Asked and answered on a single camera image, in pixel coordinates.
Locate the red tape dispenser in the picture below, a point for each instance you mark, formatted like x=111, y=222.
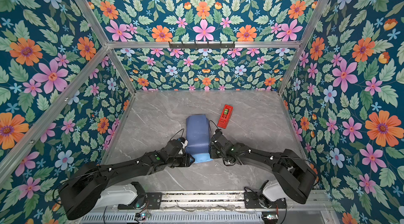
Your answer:
x=225, y=117

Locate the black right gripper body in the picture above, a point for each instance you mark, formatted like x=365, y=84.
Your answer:
x=215, y=154

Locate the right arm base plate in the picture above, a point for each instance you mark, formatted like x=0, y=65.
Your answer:
x=254, y=200

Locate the black hook rail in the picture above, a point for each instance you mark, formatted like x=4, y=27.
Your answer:
x=201, y=45

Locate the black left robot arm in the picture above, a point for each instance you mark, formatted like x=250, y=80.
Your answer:
x=80, y=193

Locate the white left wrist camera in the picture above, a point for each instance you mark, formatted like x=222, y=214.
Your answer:
x=184, y=142

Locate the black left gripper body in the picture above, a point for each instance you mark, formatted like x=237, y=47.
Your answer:
x=180, y=161

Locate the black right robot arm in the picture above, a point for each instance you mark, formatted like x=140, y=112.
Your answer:
x=294, y=177

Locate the aluminium mounting rail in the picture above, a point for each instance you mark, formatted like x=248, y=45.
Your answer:
x=232, y=200

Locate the white cable duct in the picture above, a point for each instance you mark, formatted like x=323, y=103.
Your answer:
x=174, y=218

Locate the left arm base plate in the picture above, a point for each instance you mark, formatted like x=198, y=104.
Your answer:
x=147, y=200

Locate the light blue wrapping paper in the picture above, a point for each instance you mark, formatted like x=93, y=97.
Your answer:
x=197, y=135

